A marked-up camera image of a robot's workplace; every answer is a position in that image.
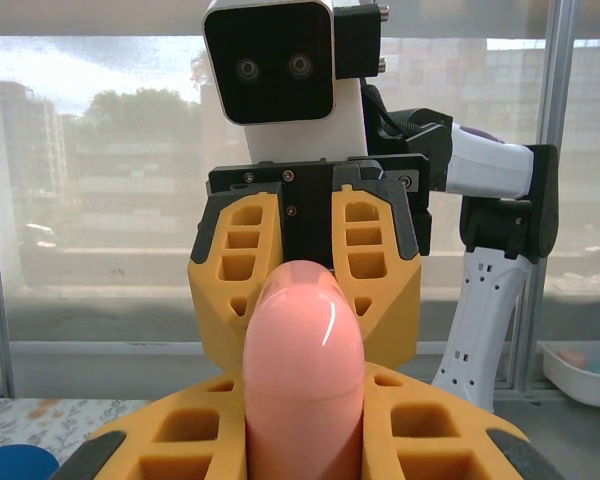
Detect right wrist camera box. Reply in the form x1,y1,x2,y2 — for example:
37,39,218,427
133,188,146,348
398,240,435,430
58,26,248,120
202,0,369,164

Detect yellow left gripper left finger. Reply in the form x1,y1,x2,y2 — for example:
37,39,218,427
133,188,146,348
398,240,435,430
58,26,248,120
54,372,246,480

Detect green tree outside window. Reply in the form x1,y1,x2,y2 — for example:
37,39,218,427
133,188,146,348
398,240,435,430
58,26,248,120
82,88,204,151

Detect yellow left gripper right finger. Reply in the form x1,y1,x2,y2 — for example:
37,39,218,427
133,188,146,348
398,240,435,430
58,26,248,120
362,362,566,480

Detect pink item in tray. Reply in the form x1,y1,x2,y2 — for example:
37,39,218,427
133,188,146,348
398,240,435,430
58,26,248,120
554,347,589,370

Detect blue knitted cap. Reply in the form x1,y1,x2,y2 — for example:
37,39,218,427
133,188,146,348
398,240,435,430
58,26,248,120
0,444,61,480

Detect white plastic tray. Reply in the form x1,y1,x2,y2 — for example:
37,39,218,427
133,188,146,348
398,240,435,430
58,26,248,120
539,341,600,409

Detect floral patterned table mat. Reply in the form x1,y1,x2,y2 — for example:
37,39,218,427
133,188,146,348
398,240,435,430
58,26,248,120
0,397,154,480

